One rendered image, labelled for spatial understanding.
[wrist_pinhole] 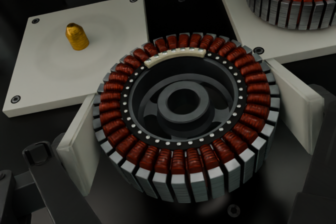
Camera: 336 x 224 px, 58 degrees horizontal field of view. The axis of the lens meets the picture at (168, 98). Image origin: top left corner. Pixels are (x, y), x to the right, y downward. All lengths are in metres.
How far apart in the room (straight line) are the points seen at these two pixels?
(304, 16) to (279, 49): 0.04
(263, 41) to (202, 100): 0.14
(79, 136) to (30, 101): 0.17
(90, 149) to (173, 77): 0.08
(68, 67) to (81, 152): 0.19
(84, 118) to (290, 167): 0.16
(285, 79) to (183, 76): 0.07
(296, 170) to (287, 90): 0.09
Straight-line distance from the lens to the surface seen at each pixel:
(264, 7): 0.32
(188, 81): 0.20
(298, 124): 0.17
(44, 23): 0.41
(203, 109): 0.18
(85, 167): 0.16
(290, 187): 0.24
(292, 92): 0.16
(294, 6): 0.30
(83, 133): 0.17
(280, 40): 0.31
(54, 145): 0.17
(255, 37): 0.32
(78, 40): 0.34
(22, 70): 0.36
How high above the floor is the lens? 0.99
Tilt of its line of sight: 51 degrees down
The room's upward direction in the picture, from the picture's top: 15 degrees counter-clockwise
